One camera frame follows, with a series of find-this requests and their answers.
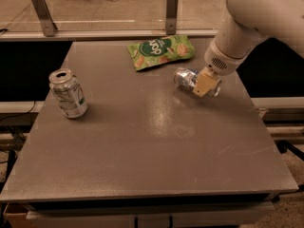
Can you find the metal guard rail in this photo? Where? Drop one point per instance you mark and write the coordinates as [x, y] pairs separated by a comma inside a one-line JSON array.
[[81, 35]]

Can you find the crushed redbull can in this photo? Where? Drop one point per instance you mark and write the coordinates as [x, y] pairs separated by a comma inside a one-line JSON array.
[[185, 77]]

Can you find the left metal rail bracket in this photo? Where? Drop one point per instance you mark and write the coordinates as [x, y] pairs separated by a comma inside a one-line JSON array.
[[48, 26]]

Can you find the metal rail bracket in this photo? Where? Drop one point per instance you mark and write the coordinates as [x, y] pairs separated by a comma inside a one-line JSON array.
[[48, 26], [171, 16]]

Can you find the middle metal rail bracket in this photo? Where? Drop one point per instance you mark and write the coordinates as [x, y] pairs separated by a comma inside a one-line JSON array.
[[171, 16]]

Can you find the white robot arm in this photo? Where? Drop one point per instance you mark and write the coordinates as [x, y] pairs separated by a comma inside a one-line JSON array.
[[247, 24]]

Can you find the silver green soda can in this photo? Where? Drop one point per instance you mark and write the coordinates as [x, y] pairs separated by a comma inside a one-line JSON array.
[[68, 92]]

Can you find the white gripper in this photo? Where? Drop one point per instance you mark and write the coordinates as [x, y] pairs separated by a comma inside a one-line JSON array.
[[220, 61]]

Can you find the green rice chip bag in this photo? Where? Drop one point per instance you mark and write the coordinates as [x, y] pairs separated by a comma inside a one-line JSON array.
[[160, 51]]

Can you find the cardboard box under table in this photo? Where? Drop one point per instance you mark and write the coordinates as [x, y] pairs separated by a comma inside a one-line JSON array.
[[16, 215]]

